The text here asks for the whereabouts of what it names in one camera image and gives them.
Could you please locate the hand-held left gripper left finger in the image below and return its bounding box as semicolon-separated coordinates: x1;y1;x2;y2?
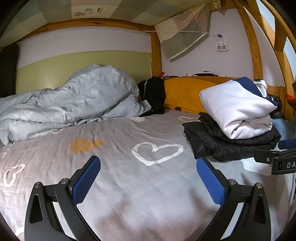
24;156;101;241

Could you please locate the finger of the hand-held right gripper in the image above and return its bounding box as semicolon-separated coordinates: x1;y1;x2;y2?
253;149;286;164
278;140;296;152

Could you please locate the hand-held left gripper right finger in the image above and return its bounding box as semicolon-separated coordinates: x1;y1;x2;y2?
196;158;271;241

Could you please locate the white and navy varsity jacket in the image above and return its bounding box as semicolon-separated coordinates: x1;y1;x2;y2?
199;77;281;139

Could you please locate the light blue denim cloth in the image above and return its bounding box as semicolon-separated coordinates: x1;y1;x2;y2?
272;118;296;141

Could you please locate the black puffer jacket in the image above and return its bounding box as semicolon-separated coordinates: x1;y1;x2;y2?
182;112;281;162

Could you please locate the grey duvet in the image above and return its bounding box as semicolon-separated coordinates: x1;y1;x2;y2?
0;64;152;146

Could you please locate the yellow cushion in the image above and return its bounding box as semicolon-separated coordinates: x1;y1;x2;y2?
163;77;238;114

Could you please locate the black garment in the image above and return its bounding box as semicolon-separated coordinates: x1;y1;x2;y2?
137;76;166;117

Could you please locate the patchwork curtain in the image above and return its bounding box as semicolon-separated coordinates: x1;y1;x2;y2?
154;2;220;61

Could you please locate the checked canopy cloth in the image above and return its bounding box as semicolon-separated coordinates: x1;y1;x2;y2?
0;0;222;47

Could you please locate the white wall socket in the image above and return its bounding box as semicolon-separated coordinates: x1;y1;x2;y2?
216;34;229;52

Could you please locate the wooden bed frame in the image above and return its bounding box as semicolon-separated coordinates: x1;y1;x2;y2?
0;0;296;121

